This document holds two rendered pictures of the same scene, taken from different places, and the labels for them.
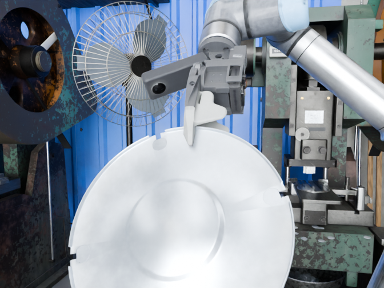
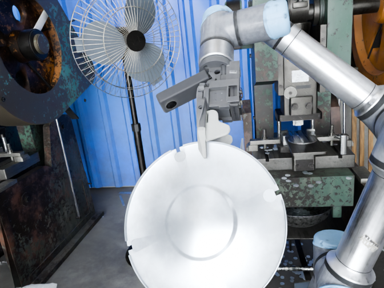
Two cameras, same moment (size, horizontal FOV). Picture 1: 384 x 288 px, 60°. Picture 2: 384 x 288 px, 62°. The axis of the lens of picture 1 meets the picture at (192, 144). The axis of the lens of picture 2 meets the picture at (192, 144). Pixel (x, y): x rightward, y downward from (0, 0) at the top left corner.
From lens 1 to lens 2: 18 cm
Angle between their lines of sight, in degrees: 11
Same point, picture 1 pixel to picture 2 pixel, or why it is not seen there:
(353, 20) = not seen: outside the picture
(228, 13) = (221, 28)
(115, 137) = (115, 99)
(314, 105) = not seen: hidden behind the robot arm
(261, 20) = (250, 33)
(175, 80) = (183, 96)
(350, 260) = (335, 197)
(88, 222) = (136, 221)
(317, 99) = not seen: hidden behind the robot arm
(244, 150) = (246, 159)
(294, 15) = (278, 28)
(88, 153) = (92, 116)
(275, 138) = (266, 94)
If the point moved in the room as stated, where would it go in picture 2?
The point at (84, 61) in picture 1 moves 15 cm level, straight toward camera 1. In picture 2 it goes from (82, 43) to (82, 41)
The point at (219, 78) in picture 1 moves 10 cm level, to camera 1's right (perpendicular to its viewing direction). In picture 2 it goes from (220, 97) to (272, 91)
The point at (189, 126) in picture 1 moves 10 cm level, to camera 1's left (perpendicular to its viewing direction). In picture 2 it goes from (202, 143) to (147, 149)
